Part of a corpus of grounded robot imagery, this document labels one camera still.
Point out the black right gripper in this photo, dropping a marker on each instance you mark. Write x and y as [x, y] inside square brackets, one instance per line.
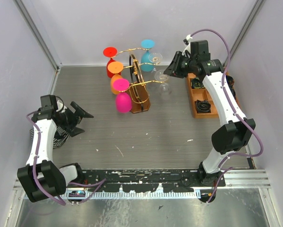
[172, 69]

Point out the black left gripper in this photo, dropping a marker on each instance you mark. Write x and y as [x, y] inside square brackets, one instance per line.
[79, 112]

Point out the striped black white cloth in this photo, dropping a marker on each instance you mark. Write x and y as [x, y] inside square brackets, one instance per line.
[60, 137]

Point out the clear wine glass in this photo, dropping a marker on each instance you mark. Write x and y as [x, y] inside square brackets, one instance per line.
[162, 79]
[155, 59]

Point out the clear wine glass front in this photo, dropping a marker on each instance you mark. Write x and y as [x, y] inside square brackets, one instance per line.
[162, 79]

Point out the wooden compartment tray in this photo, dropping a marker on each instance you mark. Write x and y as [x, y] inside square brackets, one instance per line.
[212, 98]

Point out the gold wire wine glass rack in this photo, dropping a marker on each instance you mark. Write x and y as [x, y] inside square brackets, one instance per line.
[138, 86]

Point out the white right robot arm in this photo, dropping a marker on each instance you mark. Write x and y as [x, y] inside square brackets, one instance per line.
[235, 130]

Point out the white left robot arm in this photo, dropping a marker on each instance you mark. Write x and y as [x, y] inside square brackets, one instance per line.
[40, 178]

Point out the blue wine glass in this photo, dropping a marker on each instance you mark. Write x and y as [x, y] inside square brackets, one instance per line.
[145, 61]

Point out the pink wine glass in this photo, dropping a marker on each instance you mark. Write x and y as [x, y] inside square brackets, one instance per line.
[123, 101]

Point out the orange wine glass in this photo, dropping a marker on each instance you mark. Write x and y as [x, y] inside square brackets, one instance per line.
[115, 68]

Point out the red wine glass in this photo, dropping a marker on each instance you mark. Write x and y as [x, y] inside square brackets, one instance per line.
[110, 52]

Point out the dark rolled fabric rear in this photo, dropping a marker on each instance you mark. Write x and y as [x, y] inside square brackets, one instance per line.
[196, 84]

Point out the dark rolled fabric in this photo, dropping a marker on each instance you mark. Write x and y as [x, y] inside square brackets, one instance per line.
[203, 107]
[230, 80]
[196, 84]

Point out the dark rolled fabric front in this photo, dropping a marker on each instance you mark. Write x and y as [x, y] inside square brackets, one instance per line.
[203, 107]

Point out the dark rolled fabric right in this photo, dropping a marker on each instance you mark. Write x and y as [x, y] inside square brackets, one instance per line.
[230, 80]

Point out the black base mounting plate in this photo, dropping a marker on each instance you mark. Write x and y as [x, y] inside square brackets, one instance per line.
[145, 180]

